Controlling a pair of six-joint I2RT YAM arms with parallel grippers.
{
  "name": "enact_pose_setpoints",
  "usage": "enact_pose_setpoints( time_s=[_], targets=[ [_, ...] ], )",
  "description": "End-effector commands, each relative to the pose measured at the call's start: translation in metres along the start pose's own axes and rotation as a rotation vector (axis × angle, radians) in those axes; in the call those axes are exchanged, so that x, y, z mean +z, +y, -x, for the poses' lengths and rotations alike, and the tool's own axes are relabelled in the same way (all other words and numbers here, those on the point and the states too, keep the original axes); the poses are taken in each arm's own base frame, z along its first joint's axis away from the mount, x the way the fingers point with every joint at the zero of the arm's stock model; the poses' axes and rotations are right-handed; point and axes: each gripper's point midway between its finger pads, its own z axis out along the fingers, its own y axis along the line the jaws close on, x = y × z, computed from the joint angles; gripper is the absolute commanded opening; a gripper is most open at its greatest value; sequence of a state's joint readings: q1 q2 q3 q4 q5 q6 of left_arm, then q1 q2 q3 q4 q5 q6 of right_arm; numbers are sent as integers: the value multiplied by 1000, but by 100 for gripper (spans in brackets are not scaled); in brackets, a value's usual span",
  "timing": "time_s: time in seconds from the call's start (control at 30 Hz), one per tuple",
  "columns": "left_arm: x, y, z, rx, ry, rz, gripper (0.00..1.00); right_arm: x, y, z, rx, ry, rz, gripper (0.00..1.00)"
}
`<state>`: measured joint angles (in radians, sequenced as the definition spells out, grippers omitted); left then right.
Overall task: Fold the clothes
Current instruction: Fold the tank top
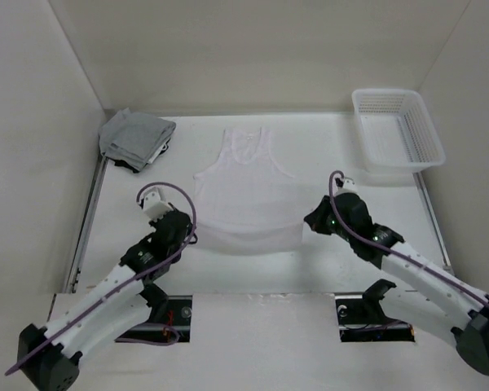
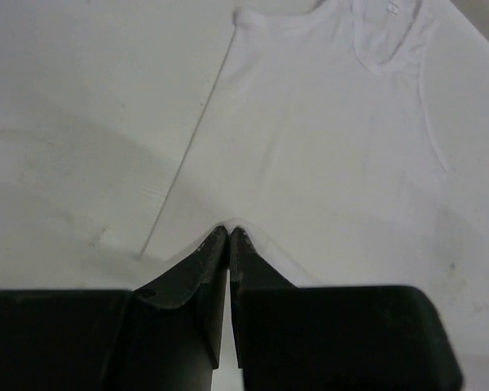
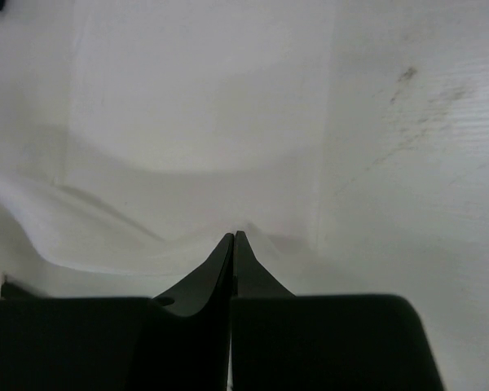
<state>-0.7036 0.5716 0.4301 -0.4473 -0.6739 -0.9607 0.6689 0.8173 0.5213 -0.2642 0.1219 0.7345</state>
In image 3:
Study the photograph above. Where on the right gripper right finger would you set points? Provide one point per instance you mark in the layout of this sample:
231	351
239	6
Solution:
280	341

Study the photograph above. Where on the white tank top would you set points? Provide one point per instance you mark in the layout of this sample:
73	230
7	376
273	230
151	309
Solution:
135	134

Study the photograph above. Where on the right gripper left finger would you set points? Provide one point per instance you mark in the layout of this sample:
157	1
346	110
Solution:
178	340

